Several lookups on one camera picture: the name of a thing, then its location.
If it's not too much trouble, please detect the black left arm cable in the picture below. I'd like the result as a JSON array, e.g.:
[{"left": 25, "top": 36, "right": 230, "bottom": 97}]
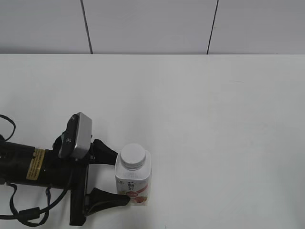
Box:
[{"left": 0, "top": 114, "right": 74, "bottom": 227}]

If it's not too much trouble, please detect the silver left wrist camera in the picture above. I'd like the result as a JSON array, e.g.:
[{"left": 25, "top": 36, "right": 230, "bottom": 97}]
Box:
[{"left": 59, "top": 112, "right": 92, "bottom": 160}]

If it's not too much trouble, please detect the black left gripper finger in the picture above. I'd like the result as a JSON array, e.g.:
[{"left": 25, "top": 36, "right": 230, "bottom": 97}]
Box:
[
  {"left": 85, "top": 188, "right": 130, "bottom": 216},
  {"left": 91, "top": 139, "right": 118, "bottom": 166}
]

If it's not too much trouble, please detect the white yili changqing yogurt bottle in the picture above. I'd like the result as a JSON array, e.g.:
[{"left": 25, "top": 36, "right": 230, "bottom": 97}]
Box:
[{"left": 115, "top": 150, "right": 152, "bottom": 206}]

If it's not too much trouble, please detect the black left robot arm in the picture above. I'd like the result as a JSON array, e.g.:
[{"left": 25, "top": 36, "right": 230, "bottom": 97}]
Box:
[{"left": 0, "top": 138, "right": 130, "bottom": 227}]

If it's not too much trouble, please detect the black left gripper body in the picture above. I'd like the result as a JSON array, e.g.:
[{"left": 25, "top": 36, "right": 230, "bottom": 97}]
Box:
[{"left": 52, "top": 134, "right": 90, "bottom": 226}]

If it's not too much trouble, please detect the white round bottle cap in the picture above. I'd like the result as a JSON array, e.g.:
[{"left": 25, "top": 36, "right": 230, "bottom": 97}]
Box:
[{"left": 120, "top": 143, "right": 146, "bottom": 170}]

